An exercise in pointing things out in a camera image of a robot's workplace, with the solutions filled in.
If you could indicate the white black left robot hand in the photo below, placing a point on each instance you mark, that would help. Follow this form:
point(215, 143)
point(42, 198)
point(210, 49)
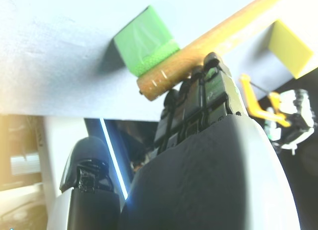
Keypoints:
point(211, 177)

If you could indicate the wooden rod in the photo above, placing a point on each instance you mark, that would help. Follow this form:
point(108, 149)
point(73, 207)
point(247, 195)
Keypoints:
point(223, 38)

